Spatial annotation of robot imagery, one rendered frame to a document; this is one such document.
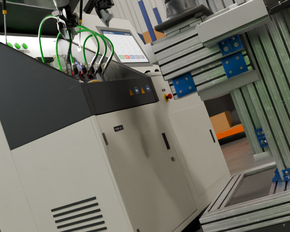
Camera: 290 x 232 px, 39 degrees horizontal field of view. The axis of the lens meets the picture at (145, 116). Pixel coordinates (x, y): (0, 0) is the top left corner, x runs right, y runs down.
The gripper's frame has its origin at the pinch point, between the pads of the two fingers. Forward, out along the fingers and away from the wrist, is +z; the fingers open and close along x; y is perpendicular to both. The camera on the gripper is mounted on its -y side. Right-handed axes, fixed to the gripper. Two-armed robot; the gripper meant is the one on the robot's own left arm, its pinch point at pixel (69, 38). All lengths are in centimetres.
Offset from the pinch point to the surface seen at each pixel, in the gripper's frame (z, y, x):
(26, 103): 17.2, 8.8, -36.4
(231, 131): 399, -153, 322
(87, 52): 32.6, -28.8, 22.6
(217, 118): 395, -192, 328
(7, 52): -1.9, -10.7, -30.7
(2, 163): 48, 4, -59
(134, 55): 56, -33, 61
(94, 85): 9.0, 33.3, -9.2
